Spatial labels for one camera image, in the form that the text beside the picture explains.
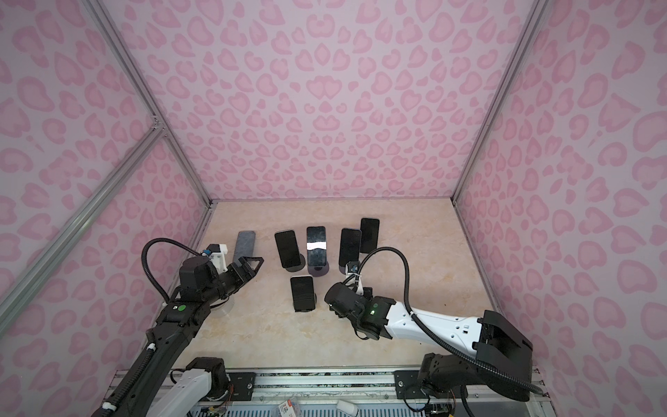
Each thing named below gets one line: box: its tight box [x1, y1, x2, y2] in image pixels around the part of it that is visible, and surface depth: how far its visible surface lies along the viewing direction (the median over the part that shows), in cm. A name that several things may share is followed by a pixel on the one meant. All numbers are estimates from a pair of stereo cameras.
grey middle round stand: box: [307, 262, 331, 278], surface depth 99 cm
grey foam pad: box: [233, 231, 257, 267], surface depth 105 cm
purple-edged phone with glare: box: [305, 225, 328, 267], surface depth 94 cm
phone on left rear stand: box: [274, 230, 301, 269], surface depth 92 cm
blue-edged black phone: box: [338, 227, 363, 275], surface depth 92 cm
